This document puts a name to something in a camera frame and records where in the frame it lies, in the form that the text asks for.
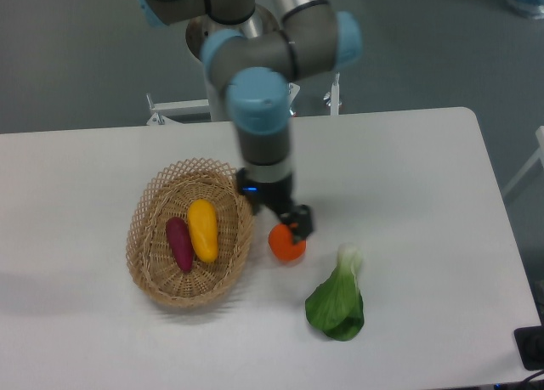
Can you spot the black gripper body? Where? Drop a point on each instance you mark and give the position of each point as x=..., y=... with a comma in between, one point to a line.
x=276, y=196

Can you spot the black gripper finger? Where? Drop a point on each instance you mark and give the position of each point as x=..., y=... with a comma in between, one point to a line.
x=299, y=222

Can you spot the yellow mango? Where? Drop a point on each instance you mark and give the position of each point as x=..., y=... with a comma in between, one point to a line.
x=203, y=228

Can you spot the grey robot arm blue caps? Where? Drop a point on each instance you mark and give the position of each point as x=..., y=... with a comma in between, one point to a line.
x=251, y=78

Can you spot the woven wicker basket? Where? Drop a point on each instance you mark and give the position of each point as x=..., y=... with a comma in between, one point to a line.
x=169, y=194

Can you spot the orange tangerine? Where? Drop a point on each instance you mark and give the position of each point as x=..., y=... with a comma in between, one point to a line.
x=283, y=247

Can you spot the green bok choy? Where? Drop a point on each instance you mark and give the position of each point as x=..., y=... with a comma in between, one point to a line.
x=336, y=306

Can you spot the purple sweet potato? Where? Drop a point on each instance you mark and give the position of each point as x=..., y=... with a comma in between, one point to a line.
x=178, y=237

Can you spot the black device at edge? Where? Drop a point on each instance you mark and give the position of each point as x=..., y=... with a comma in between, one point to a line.
x=529, y=342

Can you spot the white mounting frame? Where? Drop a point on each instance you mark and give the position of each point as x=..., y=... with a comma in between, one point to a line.
x=199, y=110

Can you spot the white table leg frame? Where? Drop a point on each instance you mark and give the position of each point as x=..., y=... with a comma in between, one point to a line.
x=527, y=173

